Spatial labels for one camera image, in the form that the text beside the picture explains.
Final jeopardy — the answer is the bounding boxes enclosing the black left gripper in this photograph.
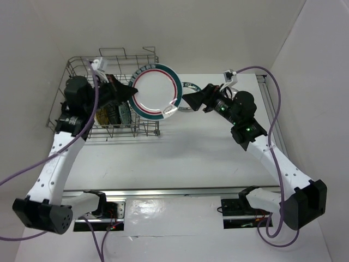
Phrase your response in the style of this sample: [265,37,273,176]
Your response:
[83,73,136,114]

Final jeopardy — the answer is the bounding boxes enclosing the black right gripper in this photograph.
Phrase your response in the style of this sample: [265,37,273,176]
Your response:
[182,84,239,126]

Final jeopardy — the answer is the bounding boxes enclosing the blue floral plate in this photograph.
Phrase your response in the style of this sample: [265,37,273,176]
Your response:
[118,103,132,126]

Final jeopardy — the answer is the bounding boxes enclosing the black plate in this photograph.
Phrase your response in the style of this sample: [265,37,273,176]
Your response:
[106,103,121,128]

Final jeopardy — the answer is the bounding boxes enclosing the yellow patterned plate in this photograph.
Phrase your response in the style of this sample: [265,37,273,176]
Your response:
[95,108,110,128]

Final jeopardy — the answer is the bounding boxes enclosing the green red ring plate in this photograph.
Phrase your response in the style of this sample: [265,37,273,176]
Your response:
[129,63,183,121]

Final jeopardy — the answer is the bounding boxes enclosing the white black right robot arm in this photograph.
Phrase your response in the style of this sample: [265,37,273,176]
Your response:
[182,84,327,230]

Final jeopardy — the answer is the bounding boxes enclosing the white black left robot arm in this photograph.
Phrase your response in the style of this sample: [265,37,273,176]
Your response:
[13,76,138,235]

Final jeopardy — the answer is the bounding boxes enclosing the white plate red characters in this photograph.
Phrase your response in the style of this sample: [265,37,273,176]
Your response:
[221,87,239,100]

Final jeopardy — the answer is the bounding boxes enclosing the grey wire dish rack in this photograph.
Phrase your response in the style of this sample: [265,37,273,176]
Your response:
[46,46,160,141]

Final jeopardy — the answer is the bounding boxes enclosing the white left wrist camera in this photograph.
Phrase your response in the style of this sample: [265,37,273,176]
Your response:
[88,57,109,83]

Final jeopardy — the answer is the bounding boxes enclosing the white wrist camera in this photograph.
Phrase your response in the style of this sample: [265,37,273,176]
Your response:
[222,69,238,88]
[88,57,109,83]

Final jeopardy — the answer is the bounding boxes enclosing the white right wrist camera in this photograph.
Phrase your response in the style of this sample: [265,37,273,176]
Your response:
[222,69,238,88]

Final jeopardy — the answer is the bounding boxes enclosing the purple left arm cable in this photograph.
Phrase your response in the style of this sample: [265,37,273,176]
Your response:
[0,58,99,242]

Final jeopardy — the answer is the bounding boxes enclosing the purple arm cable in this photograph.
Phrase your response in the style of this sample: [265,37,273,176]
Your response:
[0,58,99,242]
[234,65,300,248]

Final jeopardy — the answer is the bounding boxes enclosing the aluminium table rail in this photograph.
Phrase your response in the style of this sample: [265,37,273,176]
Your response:
[255,74,298,192]

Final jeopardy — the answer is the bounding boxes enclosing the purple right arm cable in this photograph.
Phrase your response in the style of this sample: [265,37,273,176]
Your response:
[234,65,300,248]

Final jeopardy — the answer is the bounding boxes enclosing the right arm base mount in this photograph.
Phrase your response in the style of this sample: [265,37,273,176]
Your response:
[216,186,269,229]

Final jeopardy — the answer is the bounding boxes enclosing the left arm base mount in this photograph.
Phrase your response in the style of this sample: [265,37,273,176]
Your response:
[71,194,126,232]

